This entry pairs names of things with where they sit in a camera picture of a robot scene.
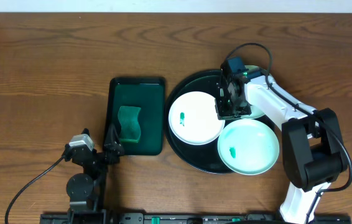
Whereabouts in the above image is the green sponge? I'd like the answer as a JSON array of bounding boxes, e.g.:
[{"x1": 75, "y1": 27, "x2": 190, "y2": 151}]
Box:
[{"x1": 118, "y1": 106, "x2": 141, "y2": 143}]

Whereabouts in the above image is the white plate with green stain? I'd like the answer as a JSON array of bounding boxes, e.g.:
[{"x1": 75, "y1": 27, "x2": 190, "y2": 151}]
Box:
[{"x1": 168, "y1": 91, "x2": 225, "y2": 146}]

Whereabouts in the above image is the pale green plate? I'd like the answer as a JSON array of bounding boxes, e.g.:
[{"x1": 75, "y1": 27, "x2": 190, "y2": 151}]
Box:
[
  {"x1": 217, "y1": 119, "x2": 280, "y2": 175},
  {"x1": 241, "y1": 65, "x2": 265, "y2": 119}
]

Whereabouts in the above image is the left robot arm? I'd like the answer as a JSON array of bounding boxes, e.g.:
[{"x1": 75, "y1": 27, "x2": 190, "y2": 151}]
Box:
[{"x1": 62, "y1": 124, "x2": 124, "y2": 224}]

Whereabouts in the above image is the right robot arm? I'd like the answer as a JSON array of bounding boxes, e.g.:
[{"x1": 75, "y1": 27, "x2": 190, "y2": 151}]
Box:
[{"x1": 215, "y1": 72, "x2": 351, "y2": 223}]

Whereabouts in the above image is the rectangular black water tray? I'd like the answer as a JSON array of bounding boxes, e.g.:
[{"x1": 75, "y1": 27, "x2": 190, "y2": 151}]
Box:
[{"x1": 103, "y1": 77, "x2": 165, "y2": 156}]

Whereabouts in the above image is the round black tray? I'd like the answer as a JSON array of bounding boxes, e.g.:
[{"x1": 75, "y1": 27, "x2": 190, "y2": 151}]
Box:
[{"x1": 164, "y1": 69, "x2": 232, "y2": 174}]

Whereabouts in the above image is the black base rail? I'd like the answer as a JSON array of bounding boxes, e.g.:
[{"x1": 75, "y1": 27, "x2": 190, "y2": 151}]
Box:
[{"x1": 39, "y1": 211, "x2": 352, "y2": 224}]

